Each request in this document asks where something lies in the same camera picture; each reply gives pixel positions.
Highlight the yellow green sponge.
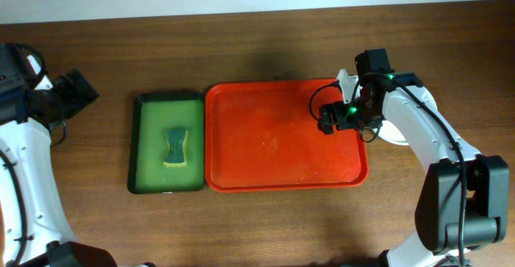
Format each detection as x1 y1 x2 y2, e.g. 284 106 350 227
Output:
163 128 188 168

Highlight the cream white plate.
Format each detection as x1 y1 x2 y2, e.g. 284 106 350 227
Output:
379 93 439 146

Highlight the mint green plate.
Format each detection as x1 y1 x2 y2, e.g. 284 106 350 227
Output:
377 129 409 146

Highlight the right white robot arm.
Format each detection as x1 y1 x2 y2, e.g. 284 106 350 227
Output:
310 71 509 267

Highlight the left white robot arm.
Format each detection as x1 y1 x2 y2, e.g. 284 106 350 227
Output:
1 70 116 266

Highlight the dark green tray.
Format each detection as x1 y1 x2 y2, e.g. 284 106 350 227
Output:
127 91 204 194

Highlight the red plastic tray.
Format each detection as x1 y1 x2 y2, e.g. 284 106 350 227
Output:
205 79 369 193

